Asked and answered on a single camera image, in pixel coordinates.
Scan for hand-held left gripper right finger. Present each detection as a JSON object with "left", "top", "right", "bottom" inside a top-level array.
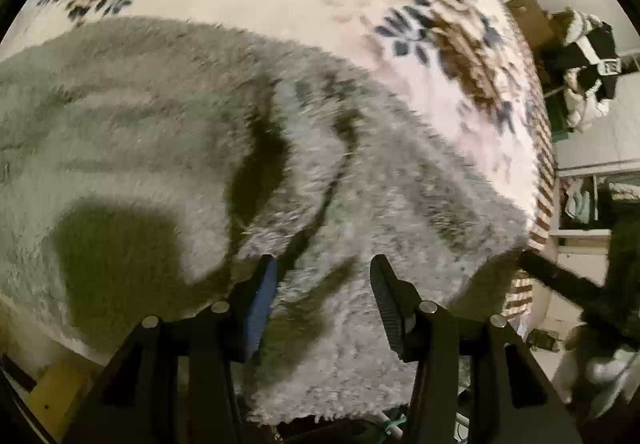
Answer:
[{"left": 370, "top": 254, "right": 583, "bottom": 444}]

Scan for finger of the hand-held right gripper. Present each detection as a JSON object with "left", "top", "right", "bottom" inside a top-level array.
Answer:
[{"left": 519, "top": 250, "right": 608, "bottom": 320}]

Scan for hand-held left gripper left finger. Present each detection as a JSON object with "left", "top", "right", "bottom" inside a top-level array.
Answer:
[{"left": 65, "top": 254, "right": 278, "bottom": 444}]

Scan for fluffy grey towel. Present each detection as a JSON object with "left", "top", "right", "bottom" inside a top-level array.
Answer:
[{"left": 0, "top": 17, "right": 531, "bottom": 425}]

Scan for brown checkered bed sheet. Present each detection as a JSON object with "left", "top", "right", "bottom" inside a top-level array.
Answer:
[{"left": 500, "top": 89, "right": 558, "bottom": 325}]

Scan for teal folded clothes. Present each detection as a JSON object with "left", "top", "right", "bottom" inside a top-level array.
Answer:
[{"left": 565, "top": 179, "right": 593, "bottom": 220}]

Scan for white cloth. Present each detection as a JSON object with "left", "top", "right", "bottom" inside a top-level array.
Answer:
[{"left": 555, "top": 324, "right": 640, "bottom": 420}]

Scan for teal and white rack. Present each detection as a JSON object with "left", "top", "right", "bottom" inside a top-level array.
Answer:
[{"left": 377, "top": 411, "right": 471, "bottom": 444}]

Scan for white wardrobe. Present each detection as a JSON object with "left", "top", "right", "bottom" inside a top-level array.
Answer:
[{"left": 555, "top": 74, "right": 640, "bottom": 245}]

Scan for white garment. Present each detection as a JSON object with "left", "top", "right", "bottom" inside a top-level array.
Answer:
[{"left": 562, "top": 74, "right": 608, "bottom": 130}]

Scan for yellow wooden board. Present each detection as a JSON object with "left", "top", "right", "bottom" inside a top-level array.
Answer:
[{"left": 27, "top": 364, "right": 83, "bottom": 430}]

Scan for black and white jacket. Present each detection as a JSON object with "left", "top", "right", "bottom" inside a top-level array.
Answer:
[{"left": 542, "top": 19, "right": 623, "bottom": 100}]

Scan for large brown cardboard box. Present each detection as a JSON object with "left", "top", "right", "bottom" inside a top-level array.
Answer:
[{"left": 507, "top": 0, "right": 556, "bottom": 42}]

